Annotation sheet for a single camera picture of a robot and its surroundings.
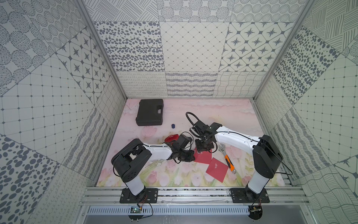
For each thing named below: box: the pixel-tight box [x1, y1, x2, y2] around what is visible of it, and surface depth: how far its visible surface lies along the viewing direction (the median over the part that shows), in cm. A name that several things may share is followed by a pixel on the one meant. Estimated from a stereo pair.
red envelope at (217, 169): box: [205, 157, 229, 183], surface depth 85 cm
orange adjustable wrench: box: [218, 142, 237, 175], surface depth 87 cm
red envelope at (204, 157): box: [193, 147, 213, 165], surface depth 90 cm
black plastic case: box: [135, 98, 165, 126], surface depth 109 cm
